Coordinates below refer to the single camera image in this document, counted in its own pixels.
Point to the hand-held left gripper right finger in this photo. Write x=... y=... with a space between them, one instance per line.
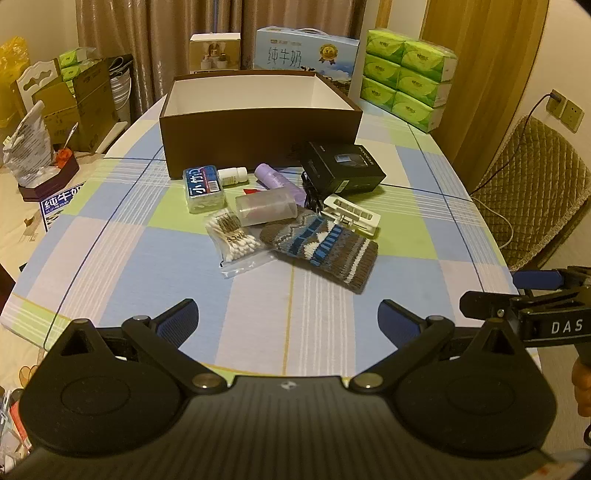
x=398 y=323

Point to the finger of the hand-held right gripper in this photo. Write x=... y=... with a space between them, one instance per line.
x=535 y=279
x=482 y=303

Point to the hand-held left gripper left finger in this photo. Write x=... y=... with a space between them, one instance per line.
x=178 y=319

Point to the cotton swab bag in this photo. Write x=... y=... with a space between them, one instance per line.
x=235 y=244

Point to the grey blue knitted sock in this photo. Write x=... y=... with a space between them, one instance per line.
x=323 y=249

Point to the white plastic clip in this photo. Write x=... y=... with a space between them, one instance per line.
x=353 y=214

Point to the blue dental floss box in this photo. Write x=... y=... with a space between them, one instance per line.
x=203 y=187

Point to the translucent plastic container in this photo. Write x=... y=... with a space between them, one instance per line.
x=265 y=207

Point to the red snack packet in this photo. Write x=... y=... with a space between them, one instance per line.
x=251 y=190

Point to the white pill bottle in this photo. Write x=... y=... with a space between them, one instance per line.
x=233 y=176

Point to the black product box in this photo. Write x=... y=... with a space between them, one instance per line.
x=341 y=170

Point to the purple bag roll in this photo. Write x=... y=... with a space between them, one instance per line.
x=272 y=177

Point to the brown cardboard storage box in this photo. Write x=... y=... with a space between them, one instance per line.
x=258 y=138

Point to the person's right hand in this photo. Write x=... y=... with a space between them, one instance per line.
x=582 y=385

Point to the quilted brown chair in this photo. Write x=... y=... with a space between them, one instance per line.
x=531 y=175

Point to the blue white milk carton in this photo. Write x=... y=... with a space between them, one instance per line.
x=55 y=203

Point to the dark wooden furniture edge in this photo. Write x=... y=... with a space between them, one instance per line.
x=7 y=279

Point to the cream floral cloth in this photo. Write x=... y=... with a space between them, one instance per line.
x=18 y=230

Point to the black charger plug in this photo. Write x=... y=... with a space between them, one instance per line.
x=555 y=97

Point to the dark red box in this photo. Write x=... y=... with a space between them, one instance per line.
x=60 y=177

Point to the pile of small packets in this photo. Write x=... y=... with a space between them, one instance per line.
x=11 y=424

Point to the orange small object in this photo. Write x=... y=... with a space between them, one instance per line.
x=62 y=157

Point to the metal spoon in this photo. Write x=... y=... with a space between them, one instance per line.
x=69 y=136

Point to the wooden door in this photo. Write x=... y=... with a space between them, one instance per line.
x=485 y=69

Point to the printed cardboard carton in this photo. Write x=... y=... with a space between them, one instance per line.
x=94 y=106

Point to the stacked metal basins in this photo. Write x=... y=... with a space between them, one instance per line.
x=121 y=92

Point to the clear plastic bag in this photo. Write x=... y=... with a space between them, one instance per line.
x=27 y=138

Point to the stack of green tissue packs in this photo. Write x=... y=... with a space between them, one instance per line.
x=406 y=78

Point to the plain cardboard carton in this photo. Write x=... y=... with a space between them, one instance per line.
x=57 y=110

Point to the green facial tissue packet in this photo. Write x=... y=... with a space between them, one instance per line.
x=68 y=73
x=78 y=56

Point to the white gift box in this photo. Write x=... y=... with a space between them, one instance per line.
x=214 y=48

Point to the white chair back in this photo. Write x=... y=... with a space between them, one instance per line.
x=34 y=76

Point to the brown curtain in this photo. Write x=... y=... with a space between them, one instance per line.
x=152 y=37

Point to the yellow plastic bag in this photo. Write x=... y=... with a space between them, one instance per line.
x=11 y=60

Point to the beige wall socket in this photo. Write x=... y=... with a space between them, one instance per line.
x=572 y=115
x=556 y=108

